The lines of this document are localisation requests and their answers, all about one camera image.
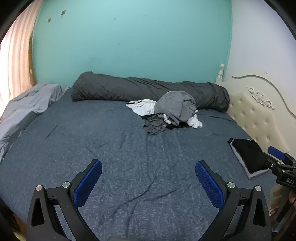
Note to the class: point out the wooden window frame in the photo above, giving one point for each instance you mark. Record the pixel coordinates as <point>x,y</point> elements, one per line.
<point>32,62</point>

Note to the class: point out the dark grey garment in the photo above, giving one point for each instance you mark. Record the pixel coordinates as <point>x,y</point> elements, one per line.
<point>153,126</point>

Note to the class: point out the white garment with black stripes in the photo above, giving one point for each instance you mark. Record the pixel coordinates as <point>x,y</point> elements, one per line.
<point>143,107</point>

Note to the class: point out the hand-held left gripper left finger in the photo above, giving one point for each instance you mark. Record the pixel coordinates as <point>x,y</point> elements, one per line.
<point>89,183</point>

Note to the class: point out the person's right hand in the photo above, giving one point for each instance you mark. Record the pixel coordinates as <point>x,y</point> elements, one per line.
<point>292,200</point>

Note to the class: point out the light grey blanket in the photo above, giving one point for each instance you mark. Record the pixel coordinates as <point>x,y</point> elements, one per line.
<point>25,106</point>

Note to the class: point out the white shirt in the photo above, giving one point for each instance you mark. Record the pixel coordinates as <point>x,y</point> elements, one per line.
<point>194,121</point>

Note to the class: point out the cream tufted headboard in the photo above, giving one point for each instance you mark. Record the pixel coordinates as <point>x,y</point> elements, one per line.
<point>259,115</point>

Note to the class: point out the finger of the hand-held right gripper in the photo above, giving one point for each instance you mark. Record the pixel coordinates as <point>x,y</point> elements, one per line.
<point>269,161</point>
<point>276,151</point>

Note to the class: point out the grey sweater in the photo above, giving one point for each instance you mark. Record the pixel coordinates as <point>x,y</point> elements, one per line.
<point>175,106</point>

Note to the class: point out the pink curtain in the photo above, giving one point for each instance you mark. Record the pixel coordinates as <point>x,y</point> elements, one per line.
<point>16,58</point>

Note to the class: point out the dark grey rolled duvet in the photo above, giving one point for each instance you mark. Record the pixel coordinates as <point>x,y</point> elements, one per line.
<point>129,89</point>

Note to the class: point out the folded black clothes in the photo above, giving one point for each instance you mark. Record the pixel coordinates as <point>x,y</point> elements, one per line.
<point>248,154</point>

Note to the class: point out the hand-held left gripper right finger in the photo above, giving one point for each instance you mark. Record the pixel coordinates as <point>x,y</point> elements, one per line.
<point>209,185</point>

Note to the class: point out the bed with blue sheet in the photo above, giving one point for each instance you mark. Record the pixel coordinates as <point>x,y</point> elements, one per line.
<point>124,157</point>

